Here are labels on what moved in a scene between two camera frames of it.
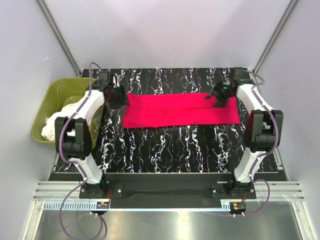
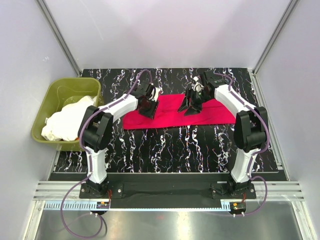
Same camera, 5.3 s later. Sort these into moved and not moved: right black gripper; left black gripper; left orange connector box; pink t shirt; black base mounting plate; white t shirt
Moved: right black gripper; left black gripper
Not moved: black base mounting plate; white t shirt; left orange connector box; pink t shirt
